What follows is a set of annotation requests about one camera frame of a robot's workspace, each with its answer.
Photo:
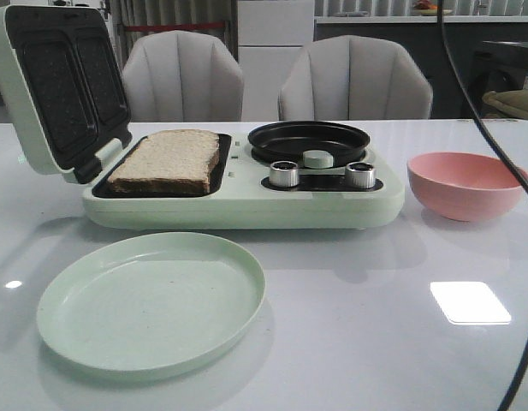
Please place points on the bread slice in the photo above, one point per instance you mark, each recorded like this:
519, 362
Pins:
170, 161

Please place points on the pink bowl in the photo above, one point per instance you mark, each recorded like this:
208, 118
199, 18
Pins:
463, 186

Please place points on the green breakfast maker lid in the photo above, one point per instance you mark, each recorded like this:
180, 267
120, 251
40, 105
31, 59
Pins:
63, 90

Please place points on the green breakfast maker base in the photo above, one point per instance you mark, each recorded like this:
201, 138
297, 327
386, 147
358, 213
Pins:
242, 201

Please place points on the left silver control knob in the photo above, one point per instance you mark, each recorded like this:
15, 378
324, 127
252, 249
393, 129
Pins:
284, 174

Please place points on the silver control knob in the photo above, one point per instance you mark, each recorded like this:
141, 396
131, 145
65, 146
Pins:
360, 175
284, 174

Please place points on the black round frying pan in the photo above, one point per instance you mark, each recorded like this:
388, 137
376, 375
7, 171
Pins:
288, 140

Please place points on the right silver control knob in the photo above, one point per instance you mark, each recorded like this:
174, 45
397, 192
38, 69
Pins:
360, 175

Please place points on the right grey chair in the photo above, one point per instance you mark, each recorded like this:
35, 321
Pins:
350, 77

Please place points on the grey chair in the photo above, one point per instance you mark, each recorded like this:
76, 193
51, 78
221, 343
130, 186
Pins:
181, 76
350, 77

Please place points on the left grey chair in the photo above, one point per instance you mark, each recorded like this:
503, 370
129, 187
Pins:
181, 76

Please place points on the green round plate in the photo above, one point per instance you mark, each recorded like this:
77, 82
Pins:
153, 306

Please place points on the white refrigerator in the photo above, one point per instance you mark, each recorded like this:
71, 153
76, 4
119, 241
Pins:
270, 36

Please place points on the red barrier belt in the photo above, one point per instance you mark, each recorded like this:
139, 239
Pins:
191, 27

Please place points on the grey curtain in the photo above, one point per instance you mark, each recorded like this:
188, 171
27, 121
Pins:
134, 13

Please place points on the fruit plate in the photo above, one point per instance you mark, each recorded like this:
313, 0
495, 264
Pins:
425, 8

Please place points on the dark kitchen counter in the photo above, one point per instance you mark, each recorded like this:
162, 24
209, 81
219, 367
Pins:
420, 36

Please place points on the black washing machine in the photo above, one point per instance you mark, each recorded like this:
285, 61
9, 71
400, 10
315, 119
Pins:
498, 66

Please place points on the beige sofa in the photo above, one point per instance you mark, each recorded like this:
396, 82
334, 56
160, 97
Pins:
511, 103

